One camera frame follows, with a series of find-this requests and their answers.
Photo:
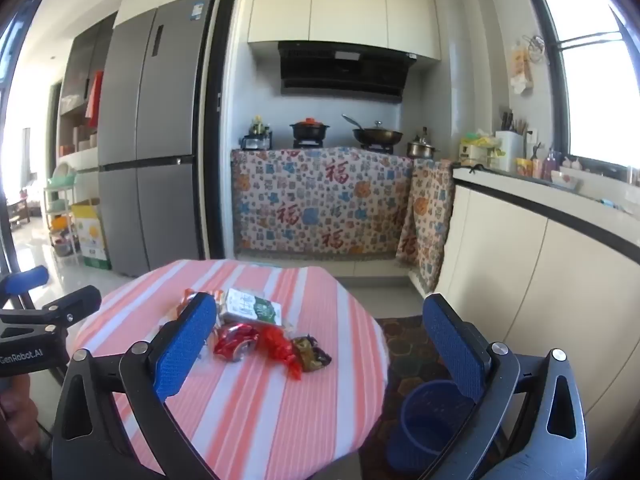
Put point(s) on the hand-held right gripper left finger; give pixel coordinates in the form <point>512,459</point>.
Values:
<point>185,345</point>

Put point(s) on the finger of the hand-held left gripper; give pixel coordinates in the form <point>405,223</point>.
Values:
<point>25,280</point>
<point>75,301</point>

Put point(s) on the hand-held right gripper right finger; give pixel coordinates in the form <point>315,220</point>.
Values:
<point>455,345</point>

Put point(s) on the orange snack wrapper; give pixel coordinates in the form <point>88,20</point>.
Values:
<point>186,299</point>

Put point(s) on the crushed red soda can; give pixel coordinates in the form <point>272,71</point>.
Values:
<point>235,342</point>

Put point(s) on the blue plastic wastebasket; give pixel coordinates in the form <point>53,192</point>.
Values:
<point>425,430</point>

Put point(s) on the red snack wrapper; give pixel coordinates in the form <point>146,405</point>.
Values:
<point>277,347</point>

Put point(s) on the dark brown snack wrapper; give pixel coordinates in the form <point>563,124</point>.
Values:
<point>310,355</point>

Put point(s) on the person's left hand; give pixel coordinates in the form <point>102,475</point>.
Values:
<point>17,405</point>

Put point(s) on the hexagon patterned rug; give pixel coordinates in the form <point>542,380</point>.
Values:
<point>405,345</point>

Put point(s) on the white storage rack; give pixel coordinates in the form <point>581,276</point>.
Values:
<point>50,220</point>

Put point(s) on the printed cardboard box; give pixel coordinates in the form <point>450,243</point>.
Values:
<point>92,235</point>

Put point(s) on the green plastic basin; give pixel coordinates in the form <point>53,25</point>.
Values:
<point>62,177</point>

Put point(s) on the cream kitchen counter cabinet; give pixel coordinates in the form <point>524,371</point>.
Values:
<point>550,270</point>

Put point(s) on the narrow printed cloth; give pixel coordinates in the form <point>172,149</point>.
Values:
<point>425,220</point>

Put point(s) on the pink striped tablecloth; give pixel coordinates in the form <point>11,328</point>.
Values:
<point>300,410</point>

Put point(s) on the yellow cup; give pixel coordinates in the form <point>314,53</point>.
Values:
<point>523,167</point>

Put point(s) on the wide printed cloth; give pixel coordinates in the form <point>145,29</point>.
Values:
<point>310,200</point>

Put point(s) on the red hanging cloth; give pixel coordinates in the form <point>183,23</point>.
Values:
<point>95,100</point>

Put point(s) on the patterned white bowl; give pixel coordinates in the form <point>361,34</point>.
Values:
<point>566,181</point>

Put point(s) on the steel pot with lid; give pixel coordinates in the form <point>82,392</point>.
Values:
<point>422,149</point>

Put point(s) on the white utensil holder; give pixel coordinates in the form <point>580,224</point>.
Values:
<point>507,152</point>

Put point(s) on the purple soap bottle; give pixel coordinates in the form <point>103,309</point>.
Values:
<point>551,165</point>

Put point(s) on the grey refrigerator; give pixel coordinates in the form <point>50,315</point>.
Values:
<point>150,110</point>

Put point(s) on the condiment bottle set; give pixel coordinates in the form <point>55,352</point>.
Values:
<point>256,140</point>

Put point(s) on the dark wok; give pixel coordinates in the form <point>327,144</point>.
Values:
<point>377,136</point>

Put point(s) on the black gas stove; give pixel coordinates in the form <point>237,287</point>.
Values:
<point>310,144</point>

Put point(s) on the black pot orange lid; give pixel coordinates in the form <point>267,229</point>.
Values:
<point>310,131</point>

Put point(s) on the hanging plastic bag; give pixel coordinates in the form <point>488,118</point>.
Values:
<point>520,72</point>

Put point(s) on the dark framed window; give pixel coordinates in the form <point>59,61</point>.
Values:
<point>595,100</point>

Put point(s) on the black range hood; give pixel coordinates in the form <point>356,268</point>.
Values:
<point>345,70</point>

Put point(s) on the cream wall cabinets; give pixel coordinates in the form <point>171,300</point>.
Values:
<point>345,5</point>

